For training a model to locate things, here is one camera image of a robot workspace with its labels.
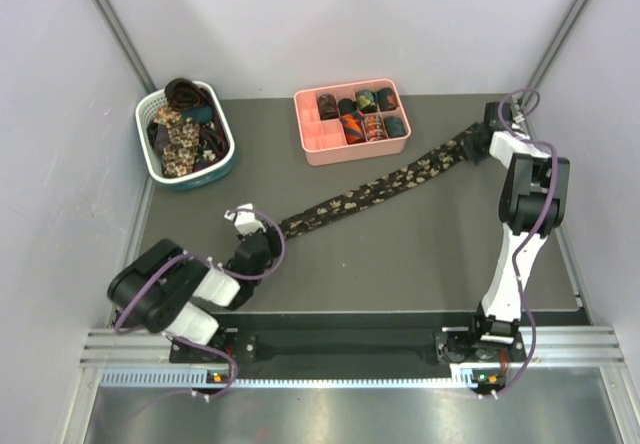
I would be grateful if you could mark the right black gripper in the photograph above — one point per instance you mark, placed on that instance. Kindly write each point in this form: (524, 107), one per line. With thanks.
(468, 146)

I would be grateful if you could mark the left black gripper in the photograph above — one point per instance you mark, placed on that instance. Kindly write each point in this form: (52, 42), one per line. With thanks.
(273, 240)

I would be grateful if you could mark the black gold floral tie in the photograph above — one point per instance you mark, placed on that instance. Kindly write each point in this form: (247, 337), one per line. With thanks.
(427, 167)

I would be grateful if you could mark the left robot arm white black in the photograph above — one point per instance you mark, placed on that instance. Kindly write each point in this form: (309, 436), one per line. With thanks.
(155, 292)

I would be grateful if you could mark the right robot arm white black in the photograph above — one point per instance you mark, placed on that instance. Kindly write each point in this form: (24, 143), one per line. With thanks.
(531, 205)

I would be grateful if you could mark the rolled dark teal tie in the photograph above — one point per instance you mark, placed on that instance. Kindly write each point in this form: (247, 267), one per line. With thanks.
(394, 127)

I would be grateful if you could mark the rolled dark green tie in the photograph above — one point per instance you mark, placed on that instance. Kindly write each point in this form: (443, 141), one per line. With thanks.
(386, 99)

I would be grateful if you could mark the rolled red multicolour tie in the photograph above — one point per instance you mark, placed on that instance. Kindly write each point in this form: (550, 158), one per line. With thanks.
(374, 128)

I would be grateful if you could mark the pink divided organizer box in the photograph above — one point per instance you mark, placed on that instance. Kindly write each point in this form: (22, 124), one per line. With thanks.
(323, 141)

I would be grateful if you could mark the rolled green yellow tie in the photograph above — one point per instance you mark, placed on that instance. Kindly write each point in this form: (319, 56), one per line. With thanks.
(366, 101)

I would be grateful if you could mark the rolled orange navy striped tie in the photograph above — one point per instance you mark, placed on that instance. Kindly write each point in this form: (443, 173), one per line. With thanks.
(353, 129)

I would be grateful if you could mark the rolled black tie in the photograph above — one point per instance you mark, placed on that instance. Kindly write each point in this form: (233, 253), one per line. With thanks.
(347, 106)

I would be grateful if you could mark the teal white laundry basket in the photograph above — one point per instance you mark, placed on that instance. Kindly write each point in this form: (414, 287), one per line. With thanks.
(216, 150)

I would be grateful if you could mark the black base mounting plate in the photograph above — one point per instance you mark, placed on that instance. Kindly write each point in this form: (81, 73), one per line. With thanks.
(353, 345)

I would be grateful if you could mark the rolled maroon patterned tie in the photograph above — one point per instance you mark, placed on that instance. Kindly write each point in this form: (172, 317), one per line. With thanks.
(327, 107)

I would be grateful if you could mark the brown patterned tie in basket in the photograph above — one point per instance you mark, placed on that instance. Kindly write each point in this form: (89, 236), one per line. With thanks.
(183, 94)

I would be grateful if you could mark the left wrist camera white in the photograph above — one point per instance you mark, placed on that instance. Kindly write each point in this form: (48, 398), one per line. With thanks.
(245, 220)

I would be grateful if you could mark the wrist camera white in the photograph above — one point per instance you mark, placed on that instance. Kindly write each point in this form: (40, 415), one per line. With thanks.
(517, 113)
(245, 220)

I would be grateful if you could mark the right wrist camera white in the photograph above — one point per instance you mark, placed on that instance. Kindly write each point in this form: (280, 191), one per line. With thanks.
(517, 113)

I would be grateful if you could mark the aluminium frame rail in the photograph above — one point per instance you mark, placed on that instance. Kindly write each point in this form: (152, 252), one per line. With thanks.
(141, 360)

